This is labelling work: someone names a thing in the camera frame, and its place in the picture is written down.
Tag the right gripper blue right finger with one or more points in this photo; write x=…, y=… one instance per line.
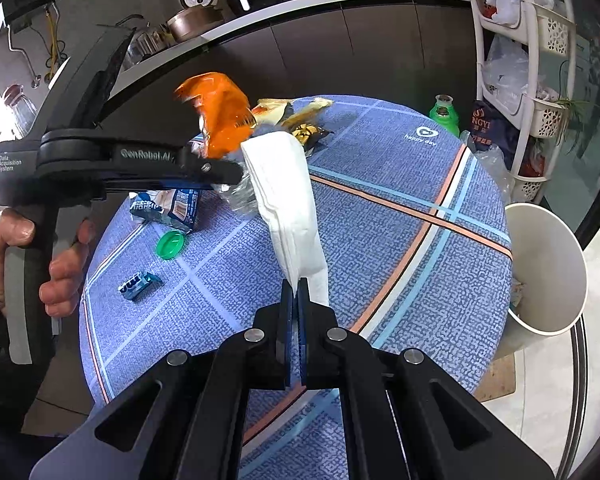
x=303, y=307

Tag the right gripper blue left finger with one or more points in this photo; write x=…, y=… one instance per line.
x=285, y=318

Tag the white tissue paper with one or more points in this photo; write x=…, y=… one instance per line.
x=281, y=183

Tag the orange snack bag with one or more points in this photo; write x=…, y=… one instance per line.
x=226, y=118

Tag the white round trash bin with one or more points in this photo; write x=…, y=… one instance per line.
x=548, y=262

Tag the dark kitchen counter cabinet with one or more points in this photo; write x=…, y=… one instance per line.
x=400, y=51

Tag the person's left hand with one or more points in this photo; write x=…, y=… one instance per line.
x=60, y=294

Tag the blue patterned tablecloth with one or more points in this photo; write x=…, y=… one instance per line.
x=393, y=221

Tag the blue white milk carton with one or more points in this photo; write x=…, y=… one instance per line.
x=176, y=208

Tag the green bottle cap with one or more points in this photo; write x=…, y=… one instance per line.
x=170, y=245

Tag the small blue gum pack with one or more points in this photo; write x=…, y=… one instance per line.
x=137, y=284

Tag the gold crumpled snack bag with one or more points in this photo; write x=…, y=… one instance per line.
x=279, y=115

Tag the wooden board under bin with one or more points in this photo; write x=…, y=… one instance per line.
x=499, y=380

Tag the bronze cooking pot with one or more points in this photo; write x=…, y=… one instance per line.
x=192, y=22

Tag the clear plastic bag on floor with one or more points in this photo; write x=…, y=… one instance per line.
x=492, y=161

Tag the green plastic bottle rear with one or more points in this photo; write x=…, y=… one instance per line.
x=445, y=115

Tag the dark blue printed bag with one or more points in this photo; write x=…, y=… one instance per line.
x=488, y=127

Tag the green potted plant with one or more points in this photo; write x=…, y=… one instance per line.
x=575, y=128

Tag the white plastic storage rack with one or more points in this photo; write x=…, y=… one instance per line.
x=541, y=123

